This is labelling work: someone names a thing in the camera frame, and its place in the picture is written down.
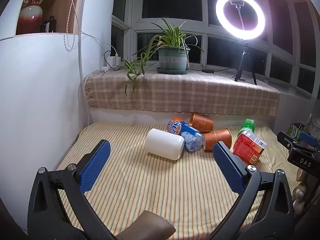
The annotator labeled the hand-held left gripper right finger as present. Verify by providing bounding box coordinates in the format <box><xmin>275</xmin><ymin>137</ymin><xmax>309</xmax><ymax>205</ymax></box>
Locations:
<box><xmin>212</xmin><ymin>141</ymin><xmax>296</xmax><ymax>240</ymax></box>

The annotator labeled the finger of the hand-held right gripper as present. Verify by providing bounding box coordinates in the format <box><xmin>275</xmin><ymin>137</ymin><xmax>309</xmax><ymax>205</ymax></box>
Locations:
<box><xmin>298</xmin><ymin>130</ymin><xmax>318</xmax><ymax>147</ymax></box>
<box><xmin>277</xmin><ymin>131</ymin><xmax>295</xmax><ymax>147</ymax></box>

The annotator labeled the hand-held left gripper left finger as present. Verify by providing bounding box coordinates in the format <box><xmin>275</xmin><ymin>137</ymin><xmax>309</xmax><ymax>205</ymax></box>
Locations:
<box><xmin>27</xmin><ymin>139</ymin><xmax>112</xmax><ymax>240</ymax></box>

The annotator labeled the white cup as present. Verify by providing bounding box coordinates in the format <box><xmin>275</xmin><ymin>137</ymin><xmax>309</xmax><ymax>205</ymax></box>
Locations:
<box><xmin>144</xmin><ymin>128</ymin><xmax>185</xmax><ymax>160</ymax></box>

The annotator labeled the copper cup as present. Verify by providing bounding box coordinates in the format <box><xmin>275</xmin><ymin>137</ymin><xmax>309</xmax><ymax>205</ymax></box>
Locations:
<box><xmin>188</xmin><ymin>113</ymin><xmax>215</xmax><ymax>134</ymax></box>
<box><xmin>203</xmin><ymin>129</ymin><xmax>233</xmax><ymax>153</ymax></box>

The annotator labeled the green box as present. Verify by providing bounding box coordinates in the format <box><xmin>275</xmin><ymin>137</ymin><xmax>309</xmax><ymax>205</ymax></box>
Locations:
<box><xmin>287</xmin><ymin>123</ymin><xmax>306</xmax><ymax>141</ymax></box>

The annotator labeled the red bottle with green cap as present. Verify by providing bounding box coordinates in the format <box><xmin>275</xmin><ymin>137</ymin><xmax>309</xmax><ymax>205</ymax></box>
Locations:
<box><xmin>233</xmin><ymin>118</ymin><xmax>268</xmax><ymax>166</ymax></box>

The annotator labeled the blue labelled plastic bottle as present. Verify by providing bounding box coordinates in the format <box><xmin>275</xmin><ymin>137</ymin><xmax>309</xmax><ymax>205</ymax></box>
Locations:
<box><xmin>167</xmin><ymin>117</ymin><xmax>204</xmax><ymax>153</ymax></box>

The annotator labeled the striped bed sheet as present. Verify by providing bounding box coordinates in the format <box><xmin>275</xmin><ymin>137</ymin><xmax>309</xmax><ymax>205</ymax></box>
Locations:
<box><xmin>55</xmin><ymin>121</ymin><xmax>302</xmax><ymax>240</ymax></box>

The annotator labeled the black tripod stand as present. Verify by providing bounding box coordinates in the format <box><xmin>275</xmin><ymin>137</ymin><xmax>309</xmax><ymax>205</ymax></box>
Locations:
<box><xmin>234</xmin><ymin>39</ymin><xmax>258</xmax><ymax>86</ymax></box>

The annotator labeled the plaid cloth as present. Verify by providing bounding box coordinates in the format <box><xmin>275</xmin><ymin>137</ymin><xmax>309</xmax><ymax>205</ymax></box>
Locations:
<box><xmin>84</xmin><ymin>67</ymin><xmax>280</xmax><ymax>117</ymax></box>

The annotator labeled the green plant saucer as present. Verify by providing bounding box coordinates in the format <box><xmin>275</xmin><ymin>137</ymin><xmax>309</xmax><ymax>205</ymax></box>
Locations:
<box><xmin>156</xmin><ymin>67</ymin><xmax>191</xmax><ymax>75</ymax></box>

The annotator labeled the potted spider plant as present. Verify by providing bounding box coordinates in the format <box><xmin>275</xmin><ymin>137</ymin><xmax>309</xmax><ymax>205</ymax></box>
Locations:
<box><xmin>124</xmin><ymin>18</ymin><xmax>205</xmax><ymax>96</ymax></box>

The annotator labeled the dark glass bottle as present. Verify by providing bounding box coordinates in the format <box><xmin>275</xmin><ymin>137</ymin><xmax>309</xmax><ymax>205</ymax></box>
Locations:
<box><xmin>40</xmin><ymin>15</ymin><xmax>57</xmax><ymax>33</ymax></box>

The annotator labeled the red and white vase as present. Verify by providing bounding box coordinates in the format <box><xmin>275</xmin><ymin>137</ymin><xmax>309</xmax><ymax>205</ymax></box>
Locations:
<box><xmin>16</xmin><ymin>0</ymin><xmax>50</xmax><ymax>35</ymax></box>

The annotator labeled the white beaded cord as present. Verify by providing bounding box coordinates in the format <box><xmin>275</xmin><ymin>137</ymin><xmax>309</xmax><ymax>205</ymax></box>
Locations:
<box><xmin>63</xmin><ymin>31</ymin><xmax>76</xmax><ymax>52</ymax></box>

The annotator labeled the ring light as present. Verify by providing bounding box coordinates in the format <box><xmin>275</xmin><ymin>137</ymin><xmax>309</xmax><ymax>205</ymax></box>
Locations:
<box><xmin>215</xmin><ymin>0</ymin><xmax>266</xmax><ymax>41</ymax></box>

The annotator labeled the white window frame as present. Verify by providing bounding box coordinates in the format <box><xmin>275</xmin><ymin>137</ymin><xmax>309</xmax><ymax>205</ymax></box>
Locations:
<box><xmin>111</xmin><ymin>0</ymin><xmax>320</xmax><ymax>98</ymax></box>

